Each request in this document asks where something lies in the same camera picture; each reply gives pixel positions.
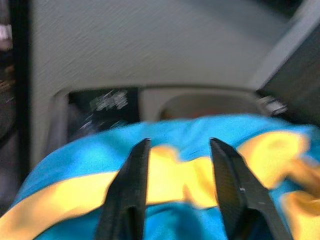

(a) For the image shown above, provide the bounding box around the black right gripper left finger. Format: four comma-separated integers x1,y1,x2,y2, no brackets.
96,138,152,240

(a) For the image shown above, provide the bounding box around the yellow and blue garment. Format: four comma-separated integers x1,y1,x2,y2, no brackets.
0,113,320,240

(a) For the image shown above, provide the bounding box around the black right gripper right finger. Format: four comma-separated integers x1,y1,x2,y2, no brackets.
208,137,294,240

